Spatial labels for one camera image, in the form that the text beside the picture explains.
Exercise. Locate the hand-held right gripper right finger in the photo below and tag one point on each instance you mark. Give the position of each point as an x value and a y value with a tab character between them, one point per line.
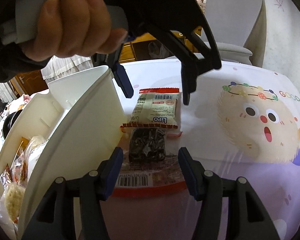
188	175

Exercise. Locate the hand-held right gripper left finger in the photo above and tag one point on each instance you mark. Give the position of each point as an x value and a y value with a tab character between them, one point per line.
112	172

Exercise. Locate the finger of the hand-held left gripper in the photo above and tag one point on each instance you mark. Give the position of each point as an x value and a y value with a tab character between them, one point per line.
123	82
187	85

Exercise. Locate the cream red-edged biscuit packet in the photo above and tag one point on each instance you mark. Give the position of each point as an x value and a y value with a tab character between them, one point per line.
152	110

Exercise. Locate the white plastic organizer box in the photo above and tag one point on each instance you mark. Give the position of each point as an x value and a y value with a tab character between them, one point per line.
72	140

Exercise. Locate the clear rice cracker packet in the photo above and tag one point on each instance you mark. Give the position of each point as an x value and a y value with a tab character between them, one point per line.
13	197

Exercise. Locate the person's left hand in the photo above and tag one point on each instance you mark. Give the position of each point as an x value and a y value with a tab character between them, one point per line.
72	25

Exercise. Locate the wooden desk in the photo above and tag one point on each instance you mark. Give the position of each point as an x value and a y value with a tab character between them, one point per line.
127	52

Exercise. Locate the white plastic bag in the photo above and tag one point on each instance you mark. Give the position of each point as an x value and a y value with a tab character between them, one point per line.
156	50

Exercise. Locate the lace-covered piano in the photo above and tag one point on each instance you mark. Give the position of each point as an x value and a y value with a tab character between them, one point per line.
65	67

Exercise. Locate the grey office chair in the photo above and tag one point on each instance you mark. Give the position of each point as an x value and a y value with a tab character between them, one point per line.
230	17

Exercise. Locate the pale yellow snack packet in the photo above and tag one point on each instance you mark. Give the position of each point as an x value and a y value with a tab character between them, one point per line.
36	143

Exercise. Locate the brown wooden door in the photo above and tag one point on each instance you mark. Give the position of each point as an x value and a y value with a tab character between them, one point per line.
32	82

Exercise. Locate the printed plush blanket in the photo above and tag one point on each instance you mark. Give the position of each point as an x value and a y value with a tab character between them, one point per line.
23	98

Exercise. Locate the white leaf-print curtain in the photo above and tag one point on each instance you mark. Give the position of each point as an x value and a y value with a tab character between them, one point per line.
285	30

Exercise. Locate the black round object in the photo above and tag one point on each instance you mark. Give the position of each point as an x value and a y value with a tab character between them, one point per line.
10	122

